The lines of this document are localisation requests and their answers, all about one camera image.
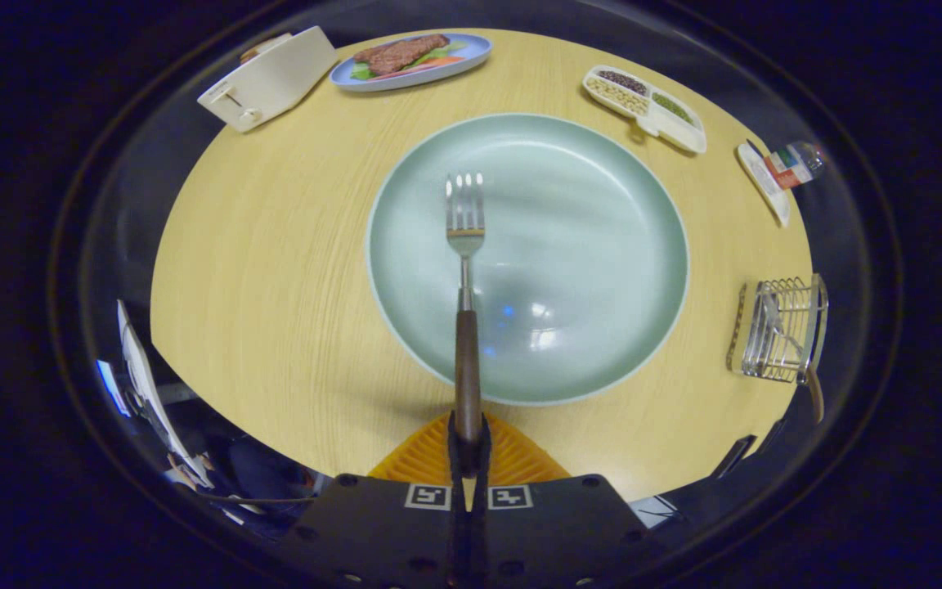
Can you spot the laptop screen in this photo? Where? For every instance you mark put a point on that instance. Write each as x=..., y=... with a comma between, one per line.
x=111, y=386

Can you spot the blue plate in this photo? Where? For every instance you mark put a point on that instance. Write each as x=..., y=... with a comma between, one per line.
x=475, y=49

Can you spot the pale green plate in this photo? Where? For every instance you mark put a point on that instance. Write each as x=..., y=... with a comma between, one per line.
x=585, y=245

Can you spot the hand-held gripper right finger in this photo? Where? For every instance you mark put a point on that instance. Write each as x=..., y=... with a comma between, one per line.
x=553, y=532

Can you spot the white board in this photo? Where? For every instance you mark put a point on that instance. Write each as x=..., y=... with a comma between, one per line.
x=144, y=376

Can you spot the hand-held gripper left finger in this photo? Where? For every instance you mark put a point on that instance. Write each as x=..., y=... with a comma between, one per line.
x=381, y=532

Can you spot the pile of yellow soybeans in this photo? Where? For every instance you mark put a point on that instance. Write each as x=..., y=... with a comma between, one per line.
x=618, y=96

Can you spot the toasted bread slice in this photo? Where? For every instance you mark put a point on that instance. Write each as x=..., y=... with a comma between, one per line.
x=262, y=45

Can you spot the white divided tray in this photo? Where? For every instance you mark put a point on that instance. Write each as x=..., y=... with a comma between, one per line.
x=677, y=132

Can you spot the clear water bottle red cap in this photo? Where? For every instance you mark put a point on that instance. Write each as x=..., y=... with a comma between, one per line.
x=790, y=166

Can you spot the brown steak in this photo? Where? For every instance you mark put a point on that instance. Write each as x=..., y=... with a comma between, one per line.
x=401, y=54

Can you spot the white square coaster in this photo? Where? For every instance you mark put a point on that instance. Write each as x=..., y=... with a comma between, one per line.
x=765, y=184

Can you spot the person's leg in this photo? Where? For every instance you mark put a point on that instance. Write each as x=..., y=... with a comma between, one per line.
x=262, y=470

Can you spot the white toaster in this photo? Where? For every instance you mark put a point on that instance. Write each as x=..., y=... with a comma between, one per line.
x=275, y=78

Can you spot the black block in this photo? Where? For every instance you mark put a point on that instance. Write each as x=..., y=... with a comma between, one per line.
x=733, y=456
x=770, y=433

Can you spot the pile of dark red beans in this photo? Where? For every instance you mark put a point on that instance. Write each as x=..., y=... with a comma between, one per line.
x=622, y=82

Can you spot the orange carrot slice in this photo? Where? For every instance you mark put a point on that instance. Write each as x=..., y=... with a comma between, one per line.
x=442, y=60

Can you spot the pile of green beans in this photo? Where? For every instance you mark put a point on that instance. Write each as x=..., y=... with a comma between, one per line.
x=672, y=108

